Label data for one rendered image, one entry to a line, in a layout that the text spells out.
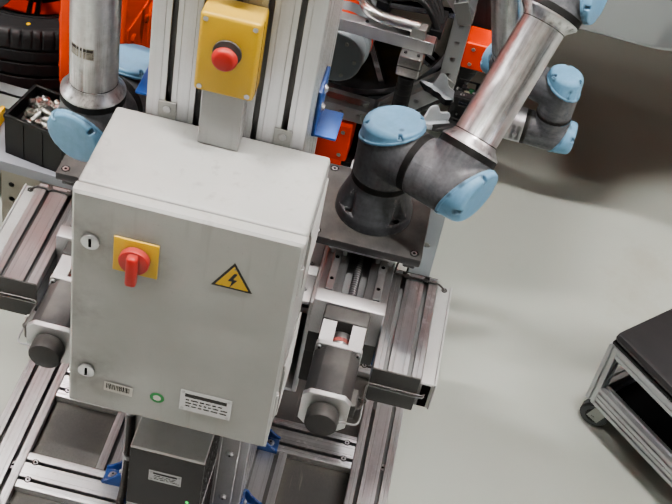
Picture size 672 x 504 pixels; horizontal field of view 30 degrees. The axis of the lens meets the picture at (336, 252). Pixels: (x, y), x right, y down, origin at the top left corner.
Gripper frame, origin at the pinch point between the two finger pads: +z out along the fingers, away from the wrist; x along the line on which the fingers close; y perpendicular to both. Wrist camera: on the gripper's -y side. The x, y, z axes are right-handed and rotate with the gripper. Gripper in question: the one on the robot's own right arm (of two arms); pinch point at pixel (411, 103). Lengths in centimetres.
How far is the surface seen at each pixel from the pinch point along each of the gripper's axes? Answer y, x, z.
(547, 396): -83, -5, -53
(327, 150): -34.8, -19.4, 18.3
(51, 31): -33, -33, 96
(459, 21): 10.2, -20.2, -4.9
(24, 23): -33, -33, 104
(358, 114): -22.3, -20.4, 12.8
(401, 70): 8.5, 1.5, 3.7
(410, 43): 13.6, -1.5, 3.3
